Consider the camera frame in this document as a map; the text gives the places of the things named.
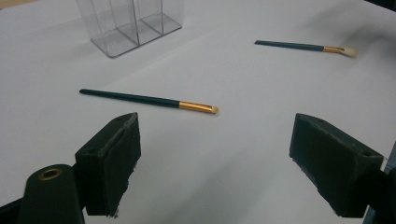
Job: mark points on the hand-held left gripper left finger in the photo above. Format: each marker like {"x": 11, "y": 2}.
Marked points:
{"x": 109, "y": 161}

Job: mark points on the makeup brush fluffy tip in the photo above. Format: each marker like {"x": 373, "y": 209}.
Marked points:
{"x": 295, "y": 46}

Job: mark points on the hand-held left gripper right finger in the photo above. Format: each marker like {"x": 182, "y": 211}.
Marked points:
{"x": 336, "y": 168}

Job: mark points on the makeup brush small tip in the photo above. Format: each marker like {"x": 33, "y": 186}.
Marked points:
{"x": 140, "y": 99}

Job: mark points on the wooden table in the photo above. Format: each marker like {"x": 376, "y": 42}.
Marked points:
{"x": 12, "y": 2}

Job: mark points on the white board sheet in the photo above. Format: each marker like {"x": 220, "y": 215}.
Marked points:
{"x": 218, "y": 155}

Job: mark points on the clear plastic organizer box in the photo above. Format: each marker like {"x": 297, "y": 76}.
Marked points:
{"x": 137, "y": 29}

